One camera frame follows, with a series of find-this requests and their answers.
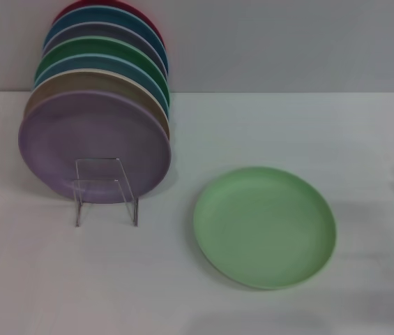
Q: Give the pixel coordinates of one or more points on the light green plate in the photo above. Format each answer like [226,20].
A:
[263,230]

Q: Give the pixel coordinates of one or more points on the clear acrylic plate rack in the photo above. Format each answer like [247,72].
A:
[127,190]

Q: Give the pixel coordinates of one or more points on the purple plate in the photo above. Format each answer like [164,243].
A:
[92,136]

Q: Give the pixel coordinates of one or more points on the beige plate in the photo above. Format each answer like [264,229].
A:
[88,81]

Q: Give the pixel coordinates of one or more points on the light blue plate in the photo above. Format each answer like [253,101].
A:
[88,63]

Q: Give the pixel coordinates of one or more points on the dark green plate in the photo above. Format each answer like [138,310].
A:
[92,46]

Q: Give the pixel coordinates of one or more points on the grey lavender plate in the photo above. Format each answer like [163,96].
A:
[95,29]

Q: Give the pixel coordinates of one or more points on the teal blue plate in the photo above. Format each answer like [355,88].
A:
[99,14]

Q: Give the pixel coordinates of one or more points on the red plate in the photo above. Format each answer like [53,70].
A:
[106,3]

